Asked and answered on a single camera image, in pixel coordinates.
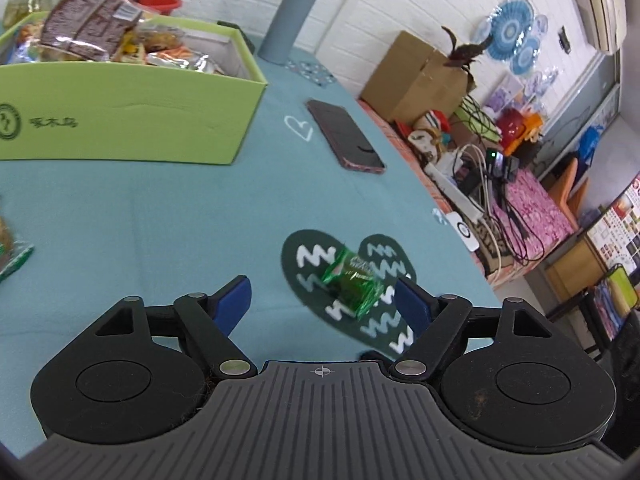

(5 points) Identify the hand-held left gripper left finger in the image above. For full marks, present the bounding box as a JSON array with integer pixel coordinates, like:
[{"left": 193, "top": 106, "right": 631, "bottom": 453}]
[{"left": 82, "top": 275, "right": 258, "bottom": 380}]

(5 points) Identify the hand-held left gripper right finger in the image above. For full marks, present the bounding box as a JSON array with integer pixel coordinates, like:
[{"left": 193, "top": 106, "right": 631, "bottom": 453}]
[{"left": 390, "top": 276, "right": 576, "bottom": 381}]

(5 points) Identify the small green candy packet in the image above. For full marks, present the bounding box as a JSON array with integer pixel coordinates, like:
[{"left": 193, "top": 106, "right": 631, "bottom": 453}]
[{"left": 320, "top": 245, "right": 385, "bottom": 318}]

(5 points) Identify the green cardboard box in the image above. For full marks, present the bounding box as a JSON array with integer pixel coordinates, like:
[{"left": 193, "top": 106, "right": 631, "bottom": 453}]
[{"left": 0, "top": 12, "right": 268, "bottom": 166}]

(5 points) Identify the white square device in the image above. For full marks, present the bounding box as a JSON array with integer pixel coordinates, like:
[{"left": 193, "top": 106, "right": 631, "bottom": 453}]
[{"left": 445, "top": 211, "right": 481, "bottom": 252}]

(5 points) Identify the teal patterned tablecloth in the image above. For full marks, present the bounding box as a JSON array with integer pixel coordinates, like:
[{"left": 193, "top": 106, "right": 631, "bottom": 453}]
[{"left": 0, "top": 20, "right": 503, "bottom": 456}]

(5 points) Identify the white power strip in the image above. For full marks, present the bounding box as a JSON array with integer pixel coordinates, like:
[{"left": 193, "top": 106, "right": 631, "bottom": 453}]
[{"left": 424, "top": 162, "right": 486, "bottom": 221}]

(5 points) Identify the wooden cabinet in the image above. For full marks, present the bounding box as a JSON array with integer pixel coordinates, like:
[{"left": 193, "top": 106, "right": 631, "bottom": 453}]
[{"left": 544, "top": 237, "right": 608, "bottom": 301}]

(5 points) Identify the small doll figurine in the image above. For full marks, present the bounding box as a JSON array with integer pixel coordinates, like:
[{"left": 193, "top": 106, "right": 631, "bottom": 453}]
[{"left": 407, "top": 110, "right": 453, "bottom": 161}]

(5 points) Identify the black charger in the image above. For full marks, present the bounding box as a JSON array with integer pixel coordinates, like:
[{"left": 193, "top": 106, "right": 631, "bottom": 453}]
[{"left": 487, "top": 150, "right": 521, "bottom": 181}]

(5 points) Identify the dark smartphone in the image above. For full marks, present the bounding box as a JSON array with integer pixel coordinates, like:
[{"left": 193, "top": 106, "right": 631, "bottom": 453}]
[{"left": 306, "top": 99, "right": 387, "bottom": 175}]

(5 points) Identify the orange plastic chair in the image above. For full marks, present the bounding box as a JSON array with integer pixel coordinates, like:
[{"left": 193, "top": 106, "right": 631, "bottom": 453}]
[{"left": 547, "top": 152, "right": 591, "bottom": 221}]

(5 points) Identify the green black patterned bag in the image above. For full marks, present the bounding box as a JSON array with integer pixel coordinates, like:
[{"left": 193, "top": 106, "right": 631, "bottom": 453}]
[{"left": 452, "top": 95, "right": 501, "bottom": 143}]

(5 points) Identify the green framed rack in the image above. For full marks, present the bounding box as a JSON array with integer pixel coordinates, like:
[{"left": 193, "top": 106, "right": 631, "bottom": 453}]
[{"left": 590, "top": 265, "right": 640, "bottom": 346}]

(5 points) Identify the red pot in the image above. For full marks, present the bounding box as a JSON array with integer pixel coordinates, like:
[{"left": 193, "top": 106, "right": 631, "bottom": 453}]
[{"left": 497, "top": 106, "right": 526, "bottom": 143}]

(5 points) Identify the orange bag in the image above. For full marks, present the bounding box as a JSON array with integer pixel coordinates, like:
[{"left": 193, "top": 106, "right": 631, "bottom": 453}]
[{"left": 500, "top": 112, "right": 543, "bottom": 156}]

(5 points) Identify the brown cardboard box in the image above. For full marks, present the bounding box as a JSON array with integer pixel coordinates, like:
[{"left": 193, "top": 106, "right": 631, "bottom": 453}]
[{"left": 360, "top": 30, "right": 478, "bottom": 123}]

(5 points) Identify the blue plastic bag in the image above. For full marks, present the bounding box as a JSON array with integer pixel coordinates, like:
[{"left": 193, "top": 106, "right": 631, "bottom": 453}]
[{"left": 575, "top": 125, "right": 603, "bottom": 166}]

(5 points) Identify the silver foil snack packet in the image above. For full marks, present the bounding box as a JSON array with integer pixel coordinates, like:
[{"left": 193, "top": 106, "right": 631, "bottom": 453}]
[{"left": 150, "top": 52, "right": 223, "bottom": 76}]

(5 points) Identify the dark dried plant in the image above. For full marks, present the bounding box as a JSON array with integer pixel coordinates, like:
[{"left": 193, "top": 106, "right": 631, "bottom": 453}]
[{"left": 441, "top": 25, "right": 493, "bottom": 68}]

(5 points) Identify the grey-blue thermos bottle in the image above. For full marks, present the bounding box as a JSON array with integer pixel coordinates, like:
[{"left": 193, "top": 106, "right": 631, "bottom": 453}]
[{"left": 257, "top": 0, "right": 321, "bottom": 65}]

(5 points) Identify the red plastic basin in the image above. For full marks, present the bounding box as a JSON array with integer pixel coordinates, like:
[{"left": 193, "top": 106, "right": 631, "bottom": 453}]
[{"left": 100, "top": 0, "right": 182, "bottom": 17}]

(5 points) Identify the white air conditioner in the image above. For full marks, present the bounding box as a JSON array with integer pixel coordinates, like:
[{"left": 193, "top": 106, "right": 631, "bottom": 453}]
[{"left": 565, "top": 0, "right": 628, "bottom": 56}]

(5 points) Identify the colourful wall poster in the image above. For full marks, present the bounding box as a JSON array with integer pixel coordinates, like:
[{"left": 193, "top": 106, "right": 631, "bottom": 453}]
[{"left": 585, "top": 172, "right": 640, "bottom": 273}]

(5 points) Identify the small blue wall plate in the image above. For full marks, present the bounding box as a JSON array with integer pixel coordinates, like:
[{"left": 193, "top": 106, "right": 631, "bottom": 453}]
[{"left": 511, "top": 35, "right": 542, "bottom": 78}]

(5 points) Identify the large blue wall plate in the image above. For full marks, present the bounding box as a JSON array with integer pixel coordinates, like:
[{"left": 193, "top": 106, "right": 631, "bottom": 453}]
[{"left": 485, "top": 0, "right": 535, "bottom": 61}]

